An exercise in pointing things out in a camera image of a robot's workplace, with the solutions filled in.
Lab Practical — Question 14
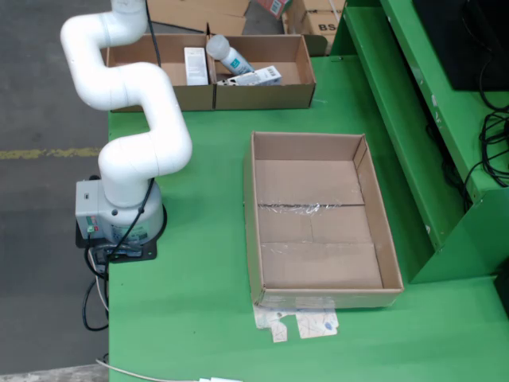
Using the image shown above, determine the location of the flat cardboard sheet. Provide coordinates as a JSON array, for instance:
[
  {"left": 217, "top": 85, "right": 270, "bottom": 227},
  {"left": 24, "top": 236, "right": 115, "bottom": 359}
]
[{"left": 145, "top": 0, "right": 251, "bottom": 36}]

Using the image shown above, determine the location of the slim white carton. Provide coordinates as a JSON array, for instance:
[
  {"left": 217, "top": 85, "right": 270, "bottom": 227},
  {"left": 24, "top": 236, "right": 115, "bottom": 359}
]
[{"left": 183, "top": 46, "right": 209, "bottom": 87}]

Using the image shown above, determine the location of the black cable tangle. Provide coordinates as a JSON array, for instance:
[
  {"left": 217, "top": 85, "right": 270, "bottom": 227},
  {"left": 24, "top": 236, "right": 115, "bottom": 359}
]
[{"left": 460, "top": 51, "right": 509, "bottom": 212}]

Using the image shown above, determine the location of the shallow cardboard tray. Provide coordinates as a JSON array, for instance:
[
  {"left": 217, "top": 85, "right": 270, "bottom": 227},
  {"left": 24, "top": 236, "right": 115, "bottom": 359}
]
[{"left": 242, "top": 131, "right": 406, "bottom": 310}]

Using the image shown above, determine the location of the white plastic bottle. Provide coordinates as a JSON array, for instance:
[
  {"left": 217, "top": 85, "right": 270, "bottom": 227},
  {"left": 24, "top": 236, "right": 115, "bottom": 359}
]
[{"left": 205, "top": 33, "right": 255, "bottom": 76}]

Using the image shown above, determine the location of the red carton box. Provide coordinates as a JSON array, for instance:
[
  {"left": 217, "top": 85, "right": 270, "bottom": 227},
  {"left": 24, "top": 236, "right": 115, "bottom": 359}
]
[{"left": 254, "top": 0, "right": 294, "bottom": 20}]

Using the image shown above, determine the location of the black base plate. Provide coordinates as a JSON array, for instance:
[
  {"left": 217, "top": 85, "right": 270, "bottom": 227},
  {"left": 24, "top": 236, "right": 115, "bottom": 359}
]
[{"left": 75, "top": 222, "right": 158, "bottom": 264}]

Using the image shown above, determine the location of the thin beige cable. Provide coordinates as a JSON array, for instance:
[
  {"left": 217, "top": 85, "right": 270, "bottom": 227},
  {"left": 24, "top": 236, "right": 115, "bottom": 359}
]
[{"left": 87, "top": 250, "right": 111, "bottom": 314}]

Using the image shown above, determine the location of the divided cardboard box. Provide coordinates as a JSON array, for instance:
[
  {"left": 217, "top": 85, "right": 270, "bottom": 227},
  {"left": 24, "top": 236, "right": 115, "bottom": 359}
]
[{"left": 99, "top": 33, "right": 328, "bottom": 113}]

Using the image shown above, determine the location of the white barcode carton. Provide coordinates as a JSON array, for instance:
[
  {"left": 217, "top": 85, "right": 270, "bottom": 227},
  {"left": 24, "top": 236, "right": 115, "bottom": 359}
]
[{"left": 216, "top": 65, "right": 282, "bottom": 87}]

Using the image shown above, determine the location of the black monitor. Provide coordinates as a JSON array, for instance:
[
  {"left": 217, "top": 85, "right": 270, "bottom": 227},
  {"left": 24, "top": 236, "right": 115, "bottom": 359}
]
[{"left": 411, "top": 0, "right": 509, "bottom": 92}]

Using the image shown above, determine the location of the cardboard box BS print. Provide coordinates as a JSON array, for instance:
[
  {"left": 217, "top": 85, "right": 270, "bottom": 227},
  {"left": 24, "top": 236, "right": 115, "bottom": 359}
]
[{"left": 301, "top": 8, "right": 341, "bottom": 44}]

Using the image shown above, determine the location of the long black camera cable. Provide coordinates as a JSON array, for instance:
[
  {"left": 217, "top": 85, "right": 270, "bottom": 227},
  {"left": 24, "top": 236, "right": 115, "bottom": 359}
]
[{"left": 103, "top": 0, "right": 162, "bottom": 263}]

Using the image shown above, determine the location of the green metal shelf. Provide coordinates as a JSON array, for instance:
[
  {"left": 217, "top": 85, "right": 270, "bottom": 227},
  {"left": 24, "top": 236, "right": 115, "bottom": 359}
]
[{"left": 328, "top": 0, "right": 509, "bottom": 286}]

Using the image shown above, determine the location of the small open cardboard box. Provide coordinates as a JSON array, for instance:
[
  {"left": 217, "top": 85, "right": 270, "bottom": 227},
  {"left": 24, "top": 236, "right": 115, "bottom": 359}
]
[{"left": 282, "top": 0, "right": 346, "bottom": 36}]

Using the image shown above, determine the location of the black power cable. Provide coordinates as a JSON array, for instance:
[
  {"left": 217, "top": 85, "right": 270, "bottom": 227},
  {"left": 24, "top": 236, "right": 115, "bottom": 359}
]
[{"left": 81, "top": 242, "right": 111, "bottom": 332}]

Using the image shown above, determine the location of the grey robot base box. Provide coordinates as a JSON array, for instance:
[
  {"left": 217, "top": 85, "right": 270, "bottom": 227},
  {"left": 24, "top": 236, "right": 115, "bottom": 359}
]
[{"left": 75, "top": 181, "right": 105, "bottom": 240}]

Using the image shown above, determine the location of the white cable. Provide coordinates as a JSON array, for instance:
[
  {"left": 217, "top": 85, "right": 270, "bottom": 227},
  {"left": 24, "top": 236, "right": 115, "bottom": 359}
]
[{"left": 95, "top": 359, "right": 200, "bottom": 382}]

